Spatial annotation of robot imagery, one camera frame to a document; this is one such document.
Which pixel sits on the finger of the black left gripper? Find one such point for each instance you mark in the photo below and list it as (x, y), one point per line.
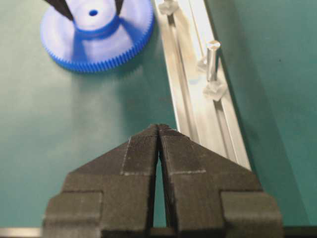
(62, 7)
(118, 5)

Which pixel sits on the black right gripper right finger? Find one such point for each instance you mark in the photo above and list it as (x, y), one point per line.
(208, 196)

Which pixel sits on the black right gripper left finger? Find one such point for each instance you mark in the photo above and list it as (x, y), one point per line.
(111, 196)

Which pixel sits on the large blue plastic gear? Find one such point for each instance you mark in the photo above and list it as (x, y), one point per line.
(98, 38)

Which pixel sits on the white bracket above upper shaft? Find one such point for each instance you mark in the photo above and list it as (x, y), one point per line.
(215, 90)

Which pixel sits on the upper steel shaft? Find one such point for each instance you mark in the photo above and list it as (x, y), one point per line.
(212, 58)

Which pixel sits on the aluminium extrusion rail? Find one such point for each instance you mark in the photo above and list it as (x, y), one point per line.
(211, 124)

